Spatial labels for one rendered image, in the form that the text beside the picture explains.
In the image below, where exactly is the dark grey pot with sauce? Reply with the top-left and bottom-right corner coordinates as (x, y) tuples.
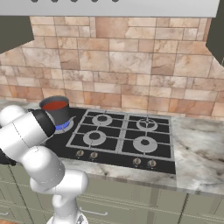
(38, 95), (71, 127)

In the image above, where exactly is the black gas hob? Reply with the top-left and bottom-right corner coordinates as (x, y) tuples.
(43, 107), (178, 175)

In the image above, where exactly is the green drawer front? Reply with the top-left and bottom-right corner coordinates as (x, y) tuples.
(74, 195), (156, 224)
(82, 176), (161, 207)
(0, 164), (33, 224)

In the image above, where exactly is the grey range hood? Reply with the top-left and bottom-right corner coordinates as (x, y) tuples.
(0, 0), (221, 18)

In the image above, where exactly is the dark wall cupboard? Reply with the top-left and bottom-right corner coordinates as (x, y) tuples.
(0, 16), (36, 55)
(205, 0), (224, 67)

